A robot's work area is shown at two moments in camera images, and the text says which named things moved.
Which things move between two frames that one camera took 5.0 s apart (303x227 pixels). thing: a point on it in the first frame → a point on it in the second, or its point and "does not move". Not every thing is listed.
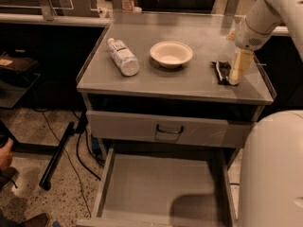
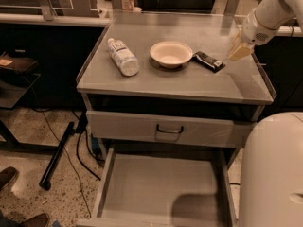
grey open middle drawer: x=164 y=187 does not move
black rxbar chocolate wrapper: x=222 y=72 → x=207 y=61
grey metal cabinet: x=157 y=88 does not move
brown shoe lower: x=38 y=220 does not move
